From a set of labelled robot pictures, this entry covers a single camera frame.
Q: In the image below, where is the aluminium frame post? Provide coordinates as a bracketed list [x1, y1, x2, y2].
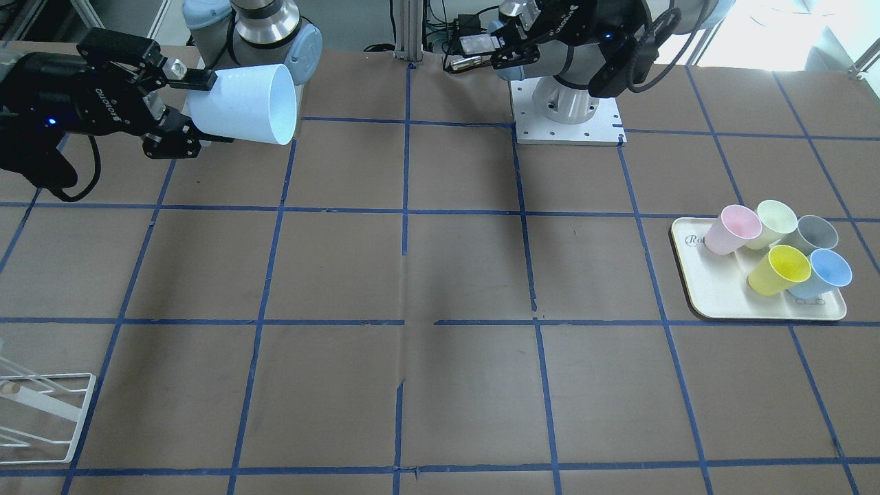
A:
[390, 0, 426, 65]

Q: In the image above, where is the yellow plastic cup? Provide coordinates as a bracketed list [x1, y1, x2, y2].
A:
[746, 245, 812, 296]

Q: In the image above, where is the black cables bundle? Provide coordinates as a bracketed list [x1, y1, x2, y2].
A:
[426, 0, 496, 56]

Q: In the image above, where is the cream serving tray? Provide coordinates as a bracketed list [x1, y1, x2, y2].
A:
[670, 217, 848, 322]

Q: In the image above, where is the white wire cup rack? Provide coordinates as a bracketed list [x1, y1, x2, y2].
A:
[1, 357, 96, 467]

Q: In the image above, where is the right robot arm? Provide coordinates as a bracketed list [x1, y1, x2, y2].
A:
[2, 1, 322, 173]

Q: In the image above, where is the pink plastic cup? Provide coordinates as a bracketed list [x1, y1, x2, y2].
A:
[704, 206, 763, 256]

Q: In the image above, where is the light blue plastic cup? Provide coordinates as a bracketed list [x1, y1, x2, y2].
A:
[186, 65, 298, 145]

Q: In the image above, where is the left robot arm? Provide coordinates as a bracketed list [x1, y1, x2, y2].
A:
[488, 1, 734, 98]

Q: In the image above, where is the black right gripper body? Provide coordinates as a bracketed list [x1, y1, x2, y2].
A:
[2, 52, 166, 137]

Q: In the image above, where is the blue plastic cup on tray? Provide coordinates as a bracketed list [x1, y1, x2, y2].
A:
[786, 250, 854, 300]

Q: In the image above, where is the left wrist camera housing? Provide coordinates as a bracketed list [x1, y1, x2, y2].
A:
[588, 30, 658, 98]

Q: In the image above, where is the grey plastic cup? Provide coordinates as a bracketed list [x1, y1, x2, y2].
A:
[778, 215, 839, 256]

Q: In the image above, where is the pale green plastic cup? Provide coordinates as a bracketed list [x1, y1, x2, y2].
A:
[745, 199, 799, 250]

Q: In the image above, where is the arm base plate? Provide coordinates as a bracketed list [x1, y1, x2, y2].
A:
[509, 76, 628, 146]

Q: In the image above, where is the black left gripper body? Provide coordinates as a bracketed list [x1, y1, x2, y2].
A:
[530, 1, 654, 48]

